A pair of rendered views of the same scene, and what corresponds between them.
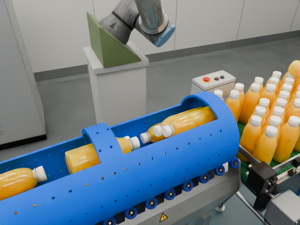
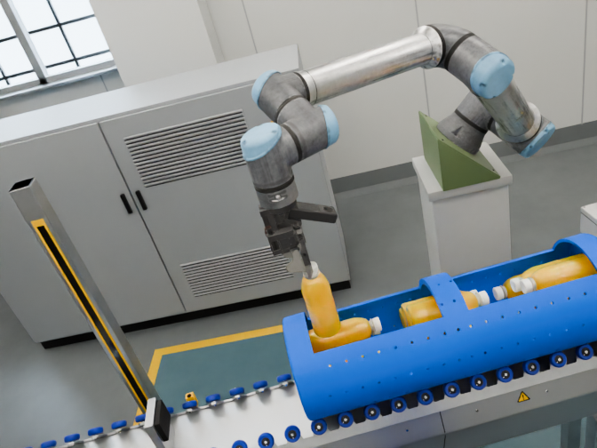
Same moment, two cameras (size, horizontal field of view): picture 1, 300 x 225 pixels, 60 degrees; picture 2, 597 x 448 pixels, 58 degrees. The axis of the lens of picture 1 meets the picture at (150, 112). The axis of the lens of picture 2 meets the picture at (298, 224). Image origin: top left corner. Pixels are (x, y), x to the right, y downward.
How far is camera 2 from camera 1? 0.70 m
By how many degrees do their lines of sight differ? 25
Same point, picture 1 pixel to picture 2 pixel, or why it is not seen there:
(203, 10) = not seen: outside the picture
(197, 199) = (576, 381)
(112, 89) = (455, 220)
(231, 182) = not seen: outside the picture
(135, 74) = (492, 196)
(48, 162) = (381, 315)
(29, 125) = (328, 265)
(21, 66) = (321, 181)
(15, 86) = not seen: hidden behind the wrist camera
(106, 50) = (446, 168)
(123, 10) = (473, 108)
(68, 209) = (409, 360)
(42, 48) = (340, 142)
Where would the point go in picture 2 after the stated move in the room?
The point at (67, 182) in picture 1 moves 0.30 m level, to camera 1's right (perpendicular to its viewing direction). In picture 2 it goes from (409, 333) to (540, 345)
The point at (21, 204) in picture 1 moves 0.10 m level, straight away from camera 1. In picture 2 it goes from (367, 349) to (351, 325)
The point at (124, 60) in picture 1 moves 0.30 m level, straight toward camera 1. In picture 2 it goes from (474, 179) to (475, 224)
